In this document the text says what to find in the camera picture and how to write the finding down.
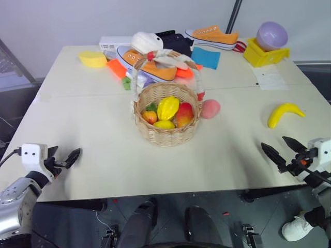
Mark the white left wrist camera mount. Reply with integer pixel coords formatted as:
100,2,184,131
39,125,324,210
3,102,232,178
20,143,56,182

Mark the orange canvas sneaker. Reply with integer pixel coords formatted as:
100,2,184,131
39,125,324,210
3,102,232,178
115,45,179,83
184,24,240,51

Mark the dark rounded shape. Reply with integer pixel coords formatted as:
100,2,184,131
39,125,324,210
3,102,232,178
184,205,223,246
121,197,159,248

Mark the orange foam block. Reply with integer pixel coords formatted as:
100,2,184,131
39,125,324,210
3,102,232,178
175,64,204,79
106,58,128,80

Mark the grey metal rack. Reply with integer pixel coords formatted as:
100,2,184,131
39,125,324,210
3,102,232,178
0,38,36,84

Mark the wicker basket with handle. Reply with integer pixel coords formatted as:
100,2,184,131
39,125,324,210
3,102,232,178
132,49,206,148

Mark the yellow starfruit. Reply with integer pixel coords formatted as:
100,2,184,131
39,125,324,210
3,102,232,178
156,96,180,122

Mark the black table caster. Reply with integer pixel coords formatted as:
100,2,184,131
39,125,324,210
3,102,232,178
101,224,120,248
241,223,260,247

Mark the black fabric bag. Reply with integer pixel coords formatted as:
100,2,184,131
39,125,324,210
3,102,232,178
155,29,195,58

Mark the yellow plastic box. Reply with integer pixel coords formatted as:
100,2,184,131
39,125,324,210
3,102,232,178
243,37,291,69

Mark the yellow lemon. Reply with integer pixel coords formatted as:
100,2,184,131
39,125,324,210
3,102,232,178
153,119,176,130

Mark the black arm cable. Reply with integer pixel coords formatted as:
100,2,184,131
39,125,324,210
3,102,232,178
297,160,331,185
0,147,23,167

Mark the red yellow mango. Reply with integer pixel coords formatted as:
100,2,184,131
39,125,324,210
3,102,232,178
175,102,195,129

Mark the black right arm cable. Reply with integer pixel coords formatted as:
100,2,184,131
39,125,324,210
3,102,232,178
297,160,331,185

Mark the person's dark trouser leg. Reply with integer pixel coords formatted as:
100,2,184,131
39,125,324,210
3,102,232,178
303,205,331,234

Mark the red white striped item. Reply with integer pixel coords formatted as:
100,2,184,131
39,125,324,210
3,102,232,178
231,41,249,53

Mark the person's white shoe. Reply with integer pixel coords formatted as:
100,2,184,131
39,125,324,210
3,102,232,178
281,210,315,242

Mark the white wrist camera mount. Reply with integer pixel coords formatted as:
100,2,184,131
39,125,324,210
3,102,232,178
20,143,56,182
307,137,331,174

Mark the clear plastic packet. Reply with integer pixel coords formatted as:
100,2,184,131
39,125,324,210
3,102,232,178
134,73,156,89

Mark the black table frame bar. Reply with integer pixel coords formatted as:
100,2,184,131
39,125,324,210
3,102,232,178
38,198,108,213
239,185,309,204

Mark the small green item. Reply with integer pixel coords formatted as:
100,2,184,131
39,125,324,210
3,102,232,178
121,76,133,91

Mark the white paper sheet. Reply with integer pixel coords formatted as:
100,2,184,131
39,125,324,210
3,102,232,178
249,64,292,91

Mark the yellow banana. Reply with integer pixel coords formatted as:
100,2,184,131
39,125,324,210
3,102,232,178
267,103,307,129

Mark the blue cloth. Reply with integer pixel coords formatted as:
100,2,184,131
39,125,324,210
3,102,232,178
190,46,221,71

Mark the purple plastic bowl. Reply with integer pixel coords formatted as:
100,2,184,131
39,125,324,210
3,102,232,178
256,21,289,52

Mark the pink peach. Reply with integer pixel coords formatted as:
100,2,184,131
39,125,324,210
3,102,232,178
201,99,221,120

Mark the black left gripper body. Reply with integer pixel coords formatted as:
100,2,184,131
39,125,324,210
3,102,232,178
43,156,69,180

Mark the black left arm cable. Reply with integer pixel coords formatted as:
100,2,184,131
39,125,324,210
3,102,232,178
0,147,23,167

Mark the small orange apple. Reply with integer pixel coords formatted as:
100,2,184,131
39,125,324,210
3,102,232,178
141,103,159,125

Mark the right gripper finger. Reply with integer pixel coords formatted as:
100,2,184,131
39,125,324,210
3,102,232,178
260,142,287,169
281,136,309,156

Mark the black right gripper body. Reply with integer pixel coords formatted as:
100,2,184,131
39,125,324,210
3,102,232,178
277,147,319,177

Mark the white rounded cap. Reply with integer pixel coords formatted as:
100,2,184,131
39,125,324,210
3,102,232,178
130,31,164,55

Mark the yellow sponge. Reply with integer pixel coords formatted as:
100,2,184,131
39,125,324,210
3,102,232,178
78,50,108,69

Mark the black vertical pole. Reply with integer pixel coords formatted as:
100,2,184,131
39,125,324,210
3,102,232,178
225,0,244,35

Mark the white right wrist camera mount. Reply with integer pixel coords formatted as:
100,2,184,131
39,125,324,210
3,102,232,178
307,137,331,174

